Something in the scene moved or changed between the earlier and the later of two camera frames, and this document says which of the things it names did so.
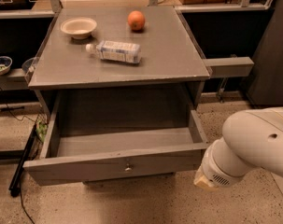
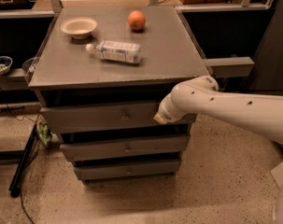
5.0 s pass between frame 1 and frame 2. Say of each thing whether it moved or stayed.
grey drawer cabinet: stayed
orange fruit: stayed
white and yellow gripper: moved
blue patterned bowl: stayed
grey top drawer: moved
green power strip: stayed
